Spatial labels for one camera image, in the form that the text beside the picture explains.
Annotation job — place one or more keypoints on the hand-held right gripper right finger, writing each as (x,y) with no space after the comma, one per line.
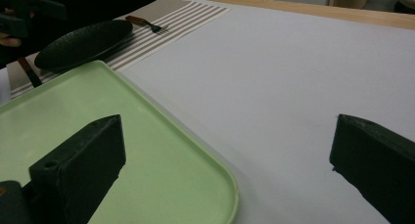
(378,158)

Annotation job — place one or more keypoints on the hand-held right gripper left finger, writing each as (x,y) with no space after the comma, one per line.
(88,155)

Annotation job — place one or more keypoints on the black round plate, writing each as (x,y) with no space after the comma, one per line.
(84,43)

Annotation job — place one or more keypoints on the light green plastic tray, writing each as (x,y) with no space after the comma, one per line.
(163,171)

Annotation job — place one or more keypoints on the brown white striped placemat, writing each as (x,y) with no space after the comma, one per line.
(182,18)

